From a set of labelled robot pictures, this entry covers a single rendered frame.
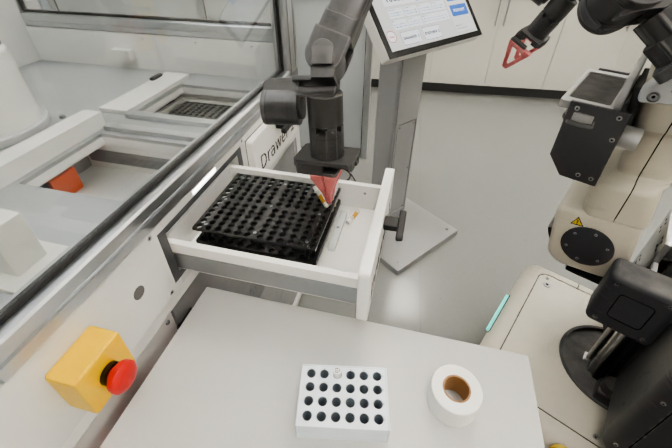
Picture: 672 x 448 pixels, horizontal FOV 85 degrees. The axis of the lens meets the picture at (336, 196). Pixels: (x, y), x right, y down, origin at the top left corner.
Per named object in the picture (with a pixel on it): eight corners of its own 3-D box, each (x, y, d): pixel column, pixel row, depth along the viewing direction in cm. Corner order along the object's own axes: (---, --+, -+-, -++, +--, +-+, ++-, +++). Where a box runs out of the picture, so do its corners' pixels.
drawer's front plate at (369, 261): (390, 210, 80) (394, 167, 73) (366, 323, 58) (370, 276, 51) (382, 208, 80) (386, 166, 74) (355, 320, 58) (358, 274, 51)
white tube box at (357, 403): (384, 380, 56) (386, 367, 54) (388, 442, 50) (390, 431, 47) (303, 376, 57) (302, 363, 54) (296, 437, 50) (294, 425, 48)
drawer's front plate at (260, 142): (297, 129, 111) (295, 94, 104) (258, 183, 88) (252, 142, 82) (292, 129, 111) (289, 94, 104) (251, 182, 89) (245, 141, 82)
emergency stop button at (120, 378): (144, 371, 48) (134, 354, 45) (123, 402, 45) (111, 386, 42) (125, 365, 48) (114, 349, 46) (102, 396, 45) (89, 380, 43)
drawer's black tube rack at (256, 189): (340, 212, 76) (340, 187, 73) (316, 276, 63) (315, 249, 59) (242, 197, 81) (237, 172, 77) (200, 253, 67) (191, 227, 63)
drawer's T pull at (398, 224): (406, 215, 66) (407, 209, 65) (402, 243, 60) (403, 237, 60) (386, 212, 67) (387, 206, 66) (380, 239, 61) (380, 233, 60)
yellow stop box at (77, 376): (141, 362, 50) (123, 331, 46) (103, 417, 45) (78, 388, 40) (110, 353, 51) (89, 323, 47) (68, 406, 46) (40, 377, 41)
